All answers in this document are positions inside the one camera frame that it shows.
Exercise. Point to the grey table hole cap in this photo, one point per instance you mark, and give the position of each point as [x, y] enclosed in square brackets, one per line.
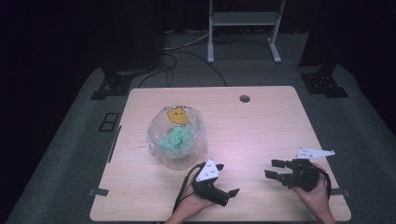
[244, 99]

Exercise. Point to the crumpled green paper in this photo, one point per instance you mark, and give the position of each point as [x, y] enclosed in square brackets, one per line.
[176, 138]

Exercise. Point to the grey tape piece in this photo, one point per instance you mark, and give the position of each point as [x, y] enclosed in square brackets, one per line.
[98, 192]
[341, 192]

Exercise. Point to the person's right hand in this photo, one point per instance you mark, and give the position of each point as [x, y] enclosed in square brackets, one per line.
[314, 196]

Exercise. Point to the white metal stand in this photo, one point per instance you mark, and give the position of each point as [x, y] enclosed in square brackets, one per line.
[243, 18]

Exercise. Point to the black stand base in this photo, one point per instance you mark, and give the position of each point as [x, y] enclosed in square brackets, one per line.
[323, 84]
[112, 85]

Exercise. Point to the clear plastic bag yellow print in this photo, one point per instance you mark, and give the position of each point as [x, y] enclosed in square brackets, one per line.
[204, 146]

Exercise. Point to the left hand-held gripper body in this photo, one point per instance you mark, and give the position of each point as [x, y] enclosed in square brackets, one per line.
[208, 186]

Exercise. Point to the black rectangular floor frame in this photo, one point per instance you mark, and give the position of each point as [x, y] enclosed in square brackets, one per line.
[109, 122]

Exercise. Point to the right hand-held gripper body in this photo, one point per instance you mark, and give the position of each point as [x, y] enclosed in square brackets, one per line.
[301, 175]

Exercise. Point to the person's left hand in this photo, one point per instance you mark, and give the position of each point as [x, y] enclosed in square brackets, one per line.
[194, 203]

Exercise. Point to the clear round bin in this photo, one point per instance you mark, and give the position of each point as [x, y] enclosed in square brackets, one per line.
[180, 163]

